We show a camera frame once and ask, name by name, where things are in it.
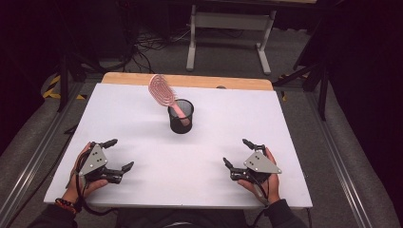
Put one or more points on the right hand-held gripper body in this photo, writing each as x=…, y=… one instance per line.
x=261, y=164

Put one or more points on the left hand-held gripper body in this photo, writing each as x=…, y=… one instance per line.
x=95, y=161

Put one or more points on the black mesh cup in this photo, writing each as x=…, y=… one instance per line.
x=180, y=126

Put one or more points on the pink hairbrush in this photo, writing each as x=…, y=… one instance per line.
x=163, y=91

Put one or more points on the person's right hand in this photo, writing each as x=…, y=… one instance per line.
x=272, y=186

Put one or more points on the person's left hand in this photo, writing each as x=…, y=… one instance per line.
x=74, y=186

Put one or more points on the white board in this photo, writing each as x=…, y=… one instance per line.
x=177, y=180

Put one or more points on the yellow black floor tape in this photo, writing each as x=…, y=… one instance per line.
x=283, y=95
x=52, y=88

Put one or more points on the person's dark clothed torso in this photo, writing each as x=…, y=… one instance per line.
x=177, y=220

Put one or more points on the black metal stand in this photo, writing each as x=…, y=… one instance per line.
x=63, y=85
x=322, y=91

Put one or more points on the wooden table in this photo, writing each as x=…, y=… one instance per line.
x=206, y=82

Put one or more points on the aluminium floor rail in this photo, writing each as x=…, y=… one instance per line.
x=340, y=171
x=34, y=158

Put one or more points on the white metal table frame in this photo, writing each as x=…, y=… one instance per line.
x=233, y=20

